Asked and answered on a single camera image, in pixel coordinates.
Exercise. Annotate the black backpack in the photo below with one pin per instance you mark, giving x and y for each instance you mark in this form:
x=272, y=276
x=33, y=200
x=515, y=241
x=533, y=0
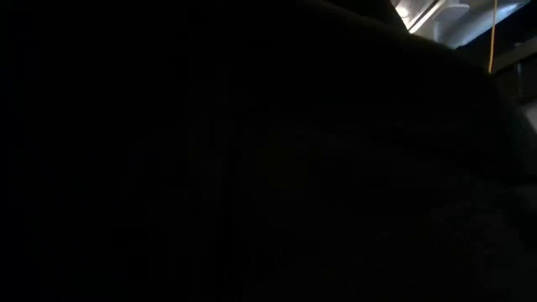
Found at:
x=210, y=168

